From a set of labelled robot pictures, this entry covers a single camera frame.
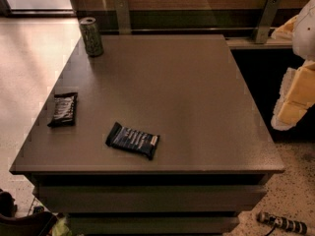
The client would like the grey drawer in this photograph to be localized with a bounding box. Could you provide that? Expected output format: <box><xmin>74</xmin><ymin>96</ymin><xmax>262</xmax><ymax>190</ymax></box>
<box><xmin>34</xmin><ymin>185</ymin><xmax>266</xmax><ymax>213</ymax></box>
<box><xmin>70</xmin><ymin>217</ymin><xmax>239</xmax><ymax>235</ymax></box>

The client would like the green soda can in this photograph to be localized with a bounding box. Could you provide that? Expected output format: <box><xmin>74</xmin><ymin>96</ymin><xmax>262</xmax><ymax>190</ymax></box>
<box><xmin>79</xmin><ymin>17</ymin><xmax>103</xmax><ymax>57</ymax></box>

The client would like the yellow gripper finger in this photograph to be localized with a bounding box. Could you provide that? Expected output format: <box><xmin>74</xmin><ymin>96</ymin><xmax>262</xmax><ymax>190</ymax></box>
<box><xmin>271</xmin><ymin>16</ymin><xmax>297</xmax><ymax>40</ymax></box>
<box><xmin>271</xmin><ymin>61</ymin><xmax>315</xmax><ymax>131</ymax></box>

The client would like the right metal bracket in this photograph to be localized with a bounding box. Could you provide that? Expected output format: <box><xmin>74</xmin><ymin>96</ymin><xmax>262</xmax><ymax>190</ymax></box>
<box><xmin>253</xmin><ymin>0</ymin><xmax>282</xmax><ymax>44</ymax></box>

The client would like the black white striped tool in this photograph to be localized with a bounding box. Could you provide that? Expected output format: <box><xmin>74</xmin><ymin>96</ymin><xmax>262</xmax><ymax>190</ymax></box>
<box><xmin>256</xmin><ymin>211</ymin><xmax>314</xmax><ymax>236</ymax></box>

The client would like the blue rxbar wrapper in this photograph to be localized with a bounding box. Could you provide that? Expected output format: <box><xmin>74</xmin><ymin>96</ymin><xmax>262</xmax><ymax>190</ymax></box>
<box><xmin>105</xmin><ymin>122</ymin><xmax>159</xmax><ymax>160</ymax></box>

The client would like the lower grey drawer front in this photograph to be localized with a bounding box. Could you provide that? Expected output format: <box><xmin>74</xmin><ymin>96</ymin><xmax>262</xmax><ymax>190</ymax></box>
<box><xmin>70</xmin><ymin>217</ymin><xmax>239</xmax><ymax>235</ymax></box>

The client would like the upper grey drawer front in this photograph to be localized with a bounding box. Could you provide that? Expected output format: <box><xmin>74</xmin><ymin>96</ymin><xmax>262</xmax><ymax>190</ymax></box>
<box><xmin>34</xmin><ymin>185</ymin><xmax>266</xmax><ymax>213</ymax></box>

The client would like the black snack bar wrapper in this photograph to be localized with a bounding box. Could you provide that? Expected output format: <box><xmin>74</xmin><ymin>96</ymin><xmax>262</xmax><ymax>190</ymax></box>
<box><xmin>47</xmin><ymin>92</ymin><xmax>78</xmax><ymax>128</ymax></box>

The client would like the dark chair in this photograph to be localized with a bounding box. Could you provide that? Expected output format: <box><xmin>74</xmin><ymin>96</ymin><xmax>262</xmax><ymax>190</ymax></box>
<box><xmin>0</xmin><ymin>190</ymin><xmax>57</xmax><ymax>236</ymax></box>

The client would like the green crumpled item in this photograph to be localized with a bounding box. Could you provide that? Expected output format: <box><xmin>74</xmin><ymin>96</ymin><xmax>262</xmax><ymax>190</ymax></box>
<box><xmin>51</xmin><ymin>218</ymin><xmax>73</xmax><ymax>236</ymax></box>

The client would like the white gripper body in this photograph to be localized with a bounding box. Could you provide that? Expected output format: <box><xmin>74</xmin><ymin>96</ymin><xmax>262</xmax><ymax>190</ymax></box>
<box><xmin>292</xmin><ymin>0</ymin><xmax>315</xmax><ymax>61</ymax></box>

